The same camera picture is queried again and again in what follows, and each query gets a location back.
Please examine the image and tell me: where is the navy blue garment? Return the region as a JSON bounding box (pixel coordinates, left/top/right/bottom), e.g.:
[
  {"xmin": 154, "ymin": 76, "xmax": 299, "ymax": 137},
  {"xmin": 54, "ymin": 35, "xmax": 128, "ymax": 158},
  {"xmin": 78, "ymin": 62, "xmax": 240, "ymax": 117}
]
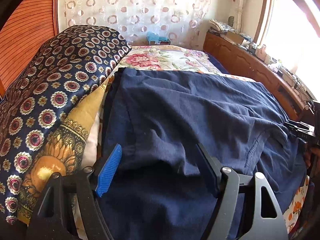
[{"xmin": 99, "ymin": 68, "xmax": 306, "ymax": 239}]

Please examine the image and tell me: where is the right hand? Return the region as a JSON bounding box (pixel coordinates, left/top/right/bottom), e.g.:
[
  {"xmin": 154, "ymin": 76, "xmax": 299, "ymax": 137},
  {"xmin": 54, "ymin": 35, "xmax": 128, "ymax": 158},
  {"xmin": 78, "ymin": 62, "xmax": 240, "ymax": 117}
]
[{"xmin": 303, "ymin": 146, "xmax": 320, "ymax": 170}]

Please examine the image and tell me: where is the orange fruit print sheet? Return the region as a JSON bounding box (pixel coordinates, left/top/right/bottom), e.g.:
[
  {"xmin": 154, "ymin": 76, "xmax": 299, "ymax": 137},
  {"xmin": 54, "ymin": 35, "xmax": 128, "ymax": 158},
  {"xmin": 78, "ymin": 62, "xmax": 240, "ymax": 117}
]
[{"xmin": 283, "ymin": 175, "xmax": 310, "ymax": 234}]

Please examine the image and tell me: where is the wooden sideboard cabinet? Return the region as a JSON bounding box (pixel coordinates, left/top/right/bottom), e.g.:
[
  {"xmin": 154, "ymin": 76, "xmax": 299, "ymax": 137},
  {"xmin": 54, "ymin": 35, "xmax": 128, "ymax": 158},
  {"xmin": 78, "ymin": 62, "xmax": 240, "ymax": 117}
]
[{"xmin": 203, "ymin": 32, "xmax": 315, "ymax": 125}]

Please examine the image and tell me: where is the navy medallion patterned pillow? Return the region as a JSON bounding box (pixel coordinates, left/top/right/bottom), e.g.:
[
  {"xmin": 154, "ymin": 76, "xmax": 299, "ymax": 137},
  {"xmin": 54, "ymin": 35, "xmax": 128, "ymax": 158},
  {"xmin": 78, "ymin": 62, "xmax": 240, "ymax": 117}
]
[{"xmin": 1, "ymin": 25, "xmax": 131, "ymax": 224}]

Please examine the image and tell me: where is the cardboard box on cabinet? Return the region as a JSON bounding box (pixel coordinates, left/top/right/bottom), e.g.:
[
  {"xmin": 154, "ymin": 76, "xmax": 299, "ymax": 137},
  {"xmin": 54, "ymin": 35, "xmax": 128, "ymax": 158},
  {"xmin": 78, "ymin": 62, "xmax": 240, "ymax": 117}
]
[{"xmin": 225, "ymin": 31, "xmax": 245, "ymax": 45}]

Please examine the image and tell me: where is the floral pink quilt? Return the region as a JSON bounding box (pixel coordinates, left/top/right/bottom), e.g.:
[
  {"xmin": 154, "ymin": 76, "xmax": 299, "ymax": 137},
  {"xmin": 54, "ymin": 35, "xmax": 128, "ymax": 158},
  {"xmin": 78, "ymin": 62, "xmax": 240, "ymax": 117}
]
[{"xmin": 117, "ymin": 45, "xmax": 253, "ymax": 82}]

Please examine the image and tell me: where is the folded patterned cloth stack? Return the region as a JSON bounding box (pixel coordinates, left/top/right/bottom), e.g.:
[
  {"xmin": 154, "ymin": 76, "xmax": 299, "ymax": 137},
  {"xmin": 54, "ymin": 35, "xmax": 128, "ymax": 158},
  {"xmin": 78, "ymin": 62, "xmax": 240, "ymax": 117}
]
[{"xmin": 209, "ymin": 19, "xmax": 236, "ymax": 34}]

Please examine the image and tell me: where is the blue tissue box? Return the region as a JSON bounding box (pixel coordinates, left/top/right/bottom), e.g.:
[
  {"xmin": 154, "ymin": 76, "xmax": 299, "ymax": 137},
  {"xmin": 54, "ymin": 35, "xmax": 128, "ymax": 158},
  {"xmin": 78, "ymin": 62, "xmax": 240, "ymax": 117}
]
[{"xmin": 146, "ymin": 31, "xmax": 171, "ymax": 46}]

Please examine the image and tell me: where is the sheer circle pattern curtain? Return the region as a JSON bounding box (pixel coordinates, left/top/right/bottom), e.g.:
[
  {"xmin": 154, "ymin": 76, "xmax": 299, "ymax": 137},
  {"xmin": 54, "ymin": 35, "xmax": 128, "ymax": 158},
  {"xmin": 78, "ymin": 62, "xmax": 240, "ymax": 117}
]
[{"xmin": 58, "ymin": 0, "xmax": 211, "ymax": 48}]

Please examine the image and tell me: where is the wooden wardrobe door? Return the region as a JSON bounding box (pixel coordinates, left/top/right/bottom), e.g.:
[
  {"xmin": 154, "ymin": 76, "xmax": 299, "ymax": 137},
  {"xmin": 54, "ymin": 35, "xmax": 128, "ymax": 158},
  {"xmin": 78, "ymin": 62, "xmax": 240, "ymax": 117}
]
[{"xmin": 1, "ymin": 0, "xmax": 59, "ymax": 96}]

